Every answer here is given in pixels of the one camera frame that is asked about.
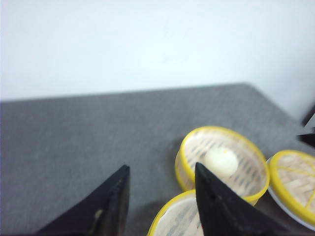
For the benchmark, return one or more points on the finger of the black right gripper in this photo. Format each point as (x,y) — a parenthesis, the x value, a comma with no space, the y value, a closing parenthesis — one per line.
(309,138)

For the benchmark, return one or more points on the white plate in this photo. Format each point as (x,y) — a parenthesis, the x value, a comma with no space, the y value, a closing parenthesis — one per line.
(283,206)

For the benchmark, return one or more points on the white swirl steamed bun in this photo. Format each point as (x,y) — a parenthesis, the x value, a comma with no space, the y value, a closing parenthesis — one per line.
(221,161)

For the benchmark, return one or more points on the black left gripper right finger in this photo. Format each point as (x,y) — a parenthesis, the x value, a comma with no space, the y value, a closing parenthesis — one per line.
(223,213)

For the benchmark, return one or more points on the bamboo steamer basket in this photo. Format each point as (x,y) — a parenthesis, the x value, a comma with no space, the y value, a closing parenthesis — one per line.
(251,179)

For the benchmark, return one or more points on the woven bamboo steamer lid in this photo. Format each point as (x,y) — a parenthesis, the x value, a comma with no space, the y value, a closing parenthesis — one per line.
(295,179)

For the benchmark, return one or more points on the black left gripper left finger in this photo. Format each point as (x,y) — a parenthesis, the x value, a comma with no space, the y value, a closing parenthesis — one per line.
(101,213)

